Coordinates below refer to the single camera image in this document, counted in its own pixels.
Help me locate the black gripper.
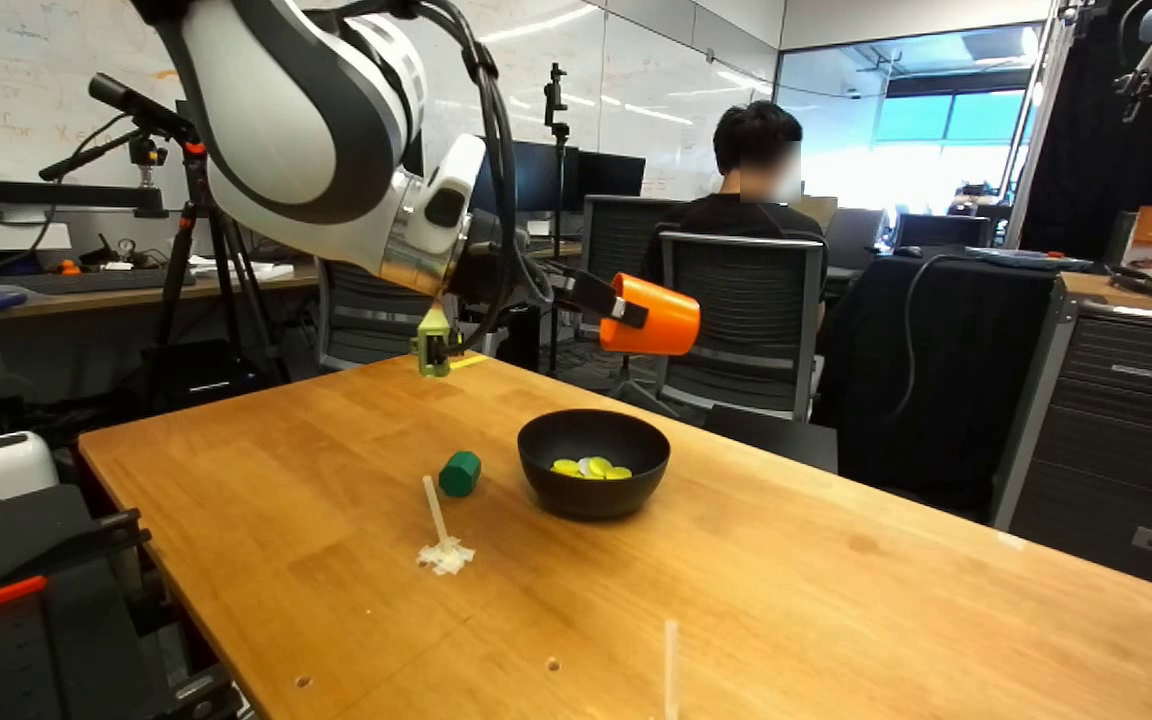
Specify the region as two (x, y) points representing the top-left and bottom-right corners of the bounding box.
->
(459, 253), (650, 334)

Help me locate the orange plastic cup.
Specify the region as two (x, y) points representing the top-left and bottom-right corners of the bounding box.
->
(595, 268), (709, 360)

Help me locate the black bowl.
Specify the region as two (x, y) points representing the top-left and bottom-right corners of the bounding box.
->
(515, 410), (676, 526)

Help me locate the dark office chair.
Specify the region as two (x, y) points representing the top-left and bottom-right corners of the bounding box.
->
(578, 194), (689, 290)

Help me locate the small black computer monitor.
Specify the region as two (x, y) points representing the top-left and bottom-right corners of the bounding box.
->
(568, 147), (650, 210)
(511, 132), (571, 222)

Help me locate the thin black tripod pole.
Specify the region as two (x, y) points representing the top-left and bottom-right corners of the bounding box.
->
(539, 56), (577, 382)

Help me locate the person in black shirt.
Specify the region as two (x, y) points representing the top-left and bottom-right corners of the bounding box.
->
(640, 96), (833, 253)

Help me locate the small green block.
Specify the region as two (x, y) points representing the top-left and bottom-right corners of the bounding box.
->
(436, 448), (483, 499)

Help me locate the thin white stick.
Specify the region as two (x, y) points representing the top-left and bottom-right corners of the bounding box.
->
(414, 473), (456, 550)

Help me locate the black covered desk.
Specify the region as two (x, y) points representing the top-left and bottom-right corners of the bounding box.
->
(820, 245), (1067, 526)

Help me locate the black backdrop cloth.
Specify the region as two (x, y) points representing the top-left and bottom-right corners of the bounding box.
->
(1019, 0), (1152, 266)

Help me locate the gray drawer cabinet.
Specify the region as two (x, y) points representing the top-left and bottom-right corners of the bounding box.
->
(990, 271), (1152, 591)

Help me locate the long wooden desk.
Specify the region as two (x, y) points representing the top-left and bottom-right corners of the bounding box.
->
(0, 266), (328, 337)

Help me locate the flat white box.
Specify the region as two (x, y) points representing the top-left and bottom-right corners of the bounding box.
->
(0, 217), (77, 257)

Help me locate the orange black bar clamp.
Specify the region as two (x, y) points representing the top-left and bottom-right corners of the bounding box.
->
(0, 508), (150, 617)

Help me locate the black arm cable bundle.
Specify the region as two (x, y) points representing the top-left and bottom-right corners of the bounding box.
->
(321, 0), (526, 358)

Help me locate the black camera tripod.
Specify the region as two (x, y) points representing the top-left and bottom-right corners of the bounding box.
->
(149, 126), (295, 406)

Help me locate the black camera bar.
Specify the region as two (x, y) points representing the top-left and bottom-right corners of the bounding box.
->
(37, 69), (208, 185)

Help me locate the black wall shelf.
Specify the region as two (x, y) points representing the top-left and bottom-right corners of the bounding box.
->
(0, 177), (166, 217)

